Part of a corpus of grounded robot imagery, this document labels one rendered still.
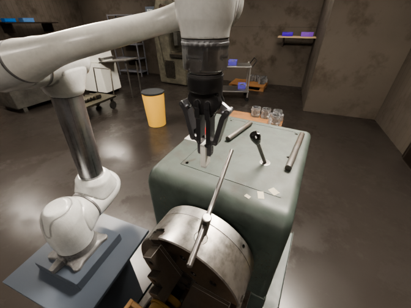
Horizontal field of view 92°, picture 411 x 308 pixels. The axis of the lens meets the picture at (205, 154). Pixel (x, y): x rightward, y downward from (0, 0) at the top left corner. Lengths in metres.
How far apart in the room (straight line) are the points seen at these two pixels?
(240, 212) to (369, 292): 1.69
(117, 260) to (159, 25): 0.97
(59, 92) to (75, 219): 0.48
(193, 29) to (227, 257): 0.48
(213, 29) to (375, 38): 4.65
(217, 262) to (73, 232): 0.64
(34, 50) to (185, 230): 0.53
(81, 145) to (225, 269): 0.70
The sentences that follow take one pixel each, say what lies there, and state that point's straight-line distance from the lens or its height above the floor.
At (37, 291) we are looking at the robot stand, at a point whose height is 0.75.
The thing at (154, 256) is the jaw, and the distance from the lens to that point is 0.56.
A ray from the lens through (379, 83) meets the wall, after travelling 5.16.
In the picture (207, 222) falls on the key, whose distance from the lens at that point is 0.45.
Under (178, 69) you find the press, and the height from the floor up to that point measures 0.46.
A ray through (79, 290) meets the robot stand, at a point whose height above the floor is 0.75.
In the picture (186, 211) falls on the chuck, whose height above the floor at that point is 1.23.
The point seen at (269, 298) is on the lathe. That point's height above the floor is 0.54.
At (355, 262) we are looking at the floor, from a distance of 2.27.
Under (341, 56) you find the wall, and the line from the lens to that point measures 4.89.
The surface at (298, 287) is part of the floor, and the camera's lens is 1.94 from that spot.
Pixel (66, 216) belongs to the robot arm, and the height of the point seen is 1.05.
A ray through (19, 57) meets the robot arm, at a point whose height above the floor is 1.61.
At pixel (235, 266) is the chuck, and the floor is 1.18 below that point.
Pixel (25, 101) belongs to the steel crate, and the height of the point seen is 0.21.
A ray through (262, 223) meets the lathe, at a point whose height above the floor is 1.23.
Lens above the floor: 1.67
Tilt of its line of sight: 34 degrees down
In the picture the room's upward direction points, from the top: straight up
